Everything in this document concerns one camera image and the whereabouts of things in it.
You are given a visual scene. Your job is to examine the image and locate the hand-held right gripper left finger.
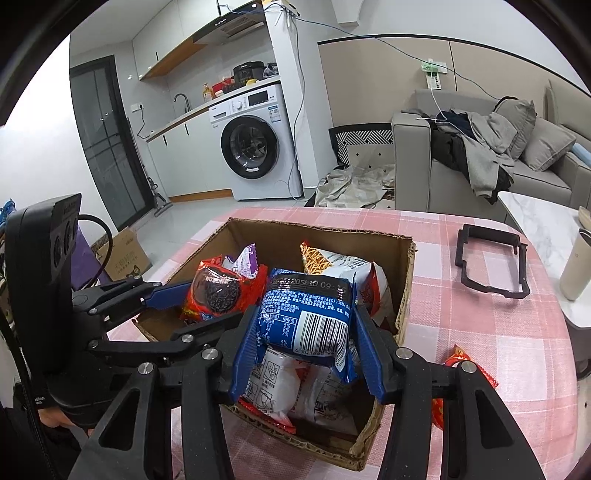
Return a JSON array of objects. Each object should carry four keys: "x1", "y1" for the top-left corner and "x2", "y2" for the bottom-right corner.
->
[{"x1": 69, "y1": 305, "x2": 269, "y2": 480}]

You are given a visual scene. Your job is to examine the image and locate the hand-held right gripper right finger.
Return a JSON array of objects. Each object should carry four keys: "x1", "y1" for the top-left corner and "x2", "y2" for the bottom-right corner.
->
[{"x1": 353, "y1": 302, "x2": 548, "y2": 480}]

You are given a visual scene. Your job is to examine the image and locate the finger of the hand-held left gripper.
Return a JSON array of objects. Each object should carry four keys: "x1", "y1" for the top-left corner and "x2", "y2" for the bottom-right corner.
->
[
  {"x1": 88, "y1": 314, "x2": 245, "y2": 370},
  {"x1": 74, "y1": 277, "x2": 197, "y2": 330}
]

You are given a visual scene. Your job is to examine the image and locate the white red-edged snack packet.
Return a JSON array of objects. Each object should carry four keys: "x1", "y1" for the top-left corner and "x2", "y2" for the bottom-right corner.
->
[{"x1": 238, "y1": 346, "x2": 315, "y2": 435}]

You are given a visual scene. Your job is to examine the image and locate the blue cookie packet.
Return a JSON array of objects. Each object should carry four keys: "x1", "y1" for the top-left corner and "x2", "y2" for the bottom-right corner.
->
[{"x1": 256, "y1": 268, "x2": 361, "y2": 384}]

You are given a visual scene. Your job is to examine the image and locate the brown cardboard box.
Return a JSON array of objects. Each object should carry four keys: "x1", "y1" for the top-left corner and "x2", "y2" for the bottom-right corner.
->
[{"x1": 131, "y1": 217, "x2": 419, "y2": 472}]

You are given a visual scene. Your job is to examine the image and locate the person's left forearm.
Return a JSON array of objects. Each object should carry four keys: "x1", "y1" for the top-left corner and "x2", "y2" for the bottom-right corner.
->
[{"x1": 0, "y1": 401, "x2": 86, "y2": 480}]

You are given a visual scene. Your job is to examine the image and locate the person's left hand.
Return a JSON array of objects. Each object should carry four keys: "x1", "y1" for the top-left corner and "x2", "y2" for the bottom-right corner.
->
[{"x1": 39, "y1": 406, "x2": 77, "y2": 430}]

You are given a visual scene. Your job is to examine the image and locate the purple bag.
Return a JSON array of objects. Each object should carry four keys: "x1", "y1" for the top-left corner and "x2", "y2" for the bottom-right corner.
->
[{"x1": 69, "y1": 226, "x2": 112, "y2": 291}]

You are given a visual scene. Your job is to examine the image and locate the small cardboard box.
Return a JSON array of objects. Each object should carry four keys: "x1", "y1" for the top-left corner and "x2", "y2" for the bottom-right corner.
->
[{"x1": 91, "y1": 227, "x2": 153, "y2": 282}]

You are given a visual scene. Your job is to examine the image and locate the purple and white snack packet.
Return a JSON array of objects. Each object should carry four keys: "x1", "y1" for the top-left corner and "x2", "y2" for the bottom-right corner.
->
[{"x1": 222, "y1": 243, "x2": 259, "y2": 280}]

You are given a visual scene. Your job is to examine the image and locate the red cookie packet pink cream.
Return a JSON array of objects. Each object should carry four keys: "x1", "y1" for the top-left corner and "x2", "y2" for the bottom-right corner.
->
[{"x1": 431, "y1": 344, "x2": 499, "y2": 430}]

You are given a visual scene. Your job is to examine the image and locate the orange patterned snack packet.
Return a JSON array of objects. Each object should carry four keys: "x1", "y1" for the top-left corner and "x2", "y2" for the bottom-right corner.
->
[{"x1": 300, "y1": 241, "x2": 377, "y2": 301}]

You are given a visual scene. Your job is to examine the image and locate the pink checked tablecloth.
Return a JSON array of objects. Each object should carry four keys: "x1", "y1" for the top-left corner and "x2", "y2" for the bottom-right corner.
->
[{"x1": 148, "y1": 207, "x2": 580, "y2": 480}]

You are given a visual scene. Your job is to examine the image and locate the white base cabinet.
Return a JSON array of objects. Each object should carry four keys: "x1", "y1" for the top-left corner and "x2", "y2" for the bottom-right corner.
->
[{"x1": 147, "y1": 99, "x2": 234, "y2": 197}]

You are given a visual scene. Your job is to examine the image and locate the white washing machine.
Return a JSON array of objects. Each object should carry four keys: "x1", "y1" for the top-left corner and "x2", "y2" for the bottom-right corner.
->
[{"x1": 209, "y1": 83, "x2": 304, "y2": 201}]

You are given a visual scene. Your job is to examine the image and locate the black glass door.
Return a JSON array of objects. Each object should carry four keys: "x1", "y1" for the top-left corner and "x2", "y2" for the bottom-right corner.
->
[{"x1": 69, "y1": 54, "x2": 153, "y2": 232}]

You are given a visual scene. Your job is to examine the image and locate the beige cloth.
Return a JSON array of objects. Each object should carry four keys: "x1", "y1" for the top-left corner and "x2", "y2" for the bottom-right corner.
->
[{"x1": 314, "y1": 164, "x2": 398, "y2": 210}]

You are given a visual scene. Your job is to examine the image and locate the grey sofa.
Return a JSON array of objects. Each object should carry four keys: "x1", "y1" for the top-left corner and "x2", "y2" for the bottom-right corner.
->
[{"x1": 392, "y1": 88, "x2": 591, "y2": 217}]

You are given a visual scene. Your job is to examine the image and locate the black white patterned cushion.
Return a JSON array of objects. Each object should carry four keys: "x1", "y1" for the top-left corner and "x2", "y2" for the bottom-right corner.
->
[{"x1": 329, "y1": 122, "x2": 394, "y2": 168}]

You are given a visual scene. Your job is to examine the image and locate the black jacket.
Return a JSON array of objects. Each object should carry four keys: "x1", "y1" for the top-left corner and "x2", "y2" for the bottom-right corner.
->
[{"x1": 429, "y1": 108, "x2": 513, "y2": 192}]

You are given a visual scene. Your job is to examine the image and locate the white marble side table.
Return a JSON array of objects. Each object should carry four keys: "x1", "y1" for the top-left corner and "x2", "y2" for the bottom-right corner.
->
[{"x1": 498, "y1": 191, "x2": 591, "y2": 328}]

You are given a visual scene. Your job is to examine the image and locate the grey hoodie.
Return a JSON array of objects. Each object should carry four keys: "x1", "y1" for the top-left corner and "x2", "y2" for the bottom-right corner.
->
[{"x1": 450, "y1": 108, "x2": 515, "y2": 204}]

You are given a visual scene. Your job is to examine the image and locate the beige tumbler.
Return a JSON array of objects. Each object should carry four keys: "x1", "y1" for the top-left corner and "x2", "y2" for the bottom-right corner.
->
[{"x1": 560, "y1": 227, "x2": 591, "y2": 302}]

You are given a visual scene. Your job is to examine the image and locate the black rice cooker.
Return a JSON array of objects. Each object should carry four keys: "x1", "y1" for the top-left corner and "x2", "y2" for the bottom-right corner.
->
[{"x1": 232, "y1": 61, "x2": 265, "y2": 88}]

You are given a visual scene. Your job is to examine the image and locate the grey pillow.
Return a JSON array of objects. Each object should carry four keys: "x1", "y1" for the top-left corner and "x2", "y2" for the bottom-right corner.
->
[
  {"x1": 494, "y1": 98, "x2": 537, "y2": 160},
  {"x1": 521, "y1": 117, "x2": 578, "y2": 172}
]

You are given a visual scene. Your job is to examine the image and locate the range hood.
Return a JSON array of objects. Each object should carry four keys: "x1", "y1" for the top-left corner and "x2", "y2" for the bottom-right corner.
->
[{"x1": 196, "y1": 0, "x2": 271, "y2": 47}]

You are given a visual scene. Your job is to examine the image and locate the white power strip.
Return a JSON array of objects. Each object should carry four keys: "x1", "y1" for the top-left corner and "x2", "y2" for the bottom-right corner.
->
[{"x1": 422, "y1": 58, "x2": 450, "y2": 90}]

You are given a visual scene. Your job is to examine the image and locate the black cable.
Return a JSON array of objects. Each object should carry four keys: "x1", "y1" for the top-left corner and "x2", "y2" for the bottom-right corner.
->
[{"x1": 78, "y1": 213, "x2": 114, "y2": 287}]

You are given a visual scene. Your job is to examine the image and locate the black plastic frame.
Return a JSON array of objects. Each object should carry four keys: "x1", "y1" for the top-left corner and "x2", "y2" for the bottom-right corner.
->
[{"x1": 455, "y1": 224, "x2": 532, "y2": 301}]

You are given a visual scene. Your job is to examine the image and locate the white wall cabinet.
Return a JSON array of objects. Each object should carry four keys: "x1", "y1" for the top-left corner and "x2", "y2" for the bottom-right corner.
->
[{"x1": 131, "y1": 0, "x2": 222, "y2": 81}]

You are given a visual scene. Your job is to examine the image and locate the white cable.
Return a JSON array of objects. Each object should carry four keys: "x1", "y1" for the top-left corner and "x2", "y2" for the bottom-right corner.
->
[{"x1": 431, "y1": 88, "x2": 451, "y2": 124}]

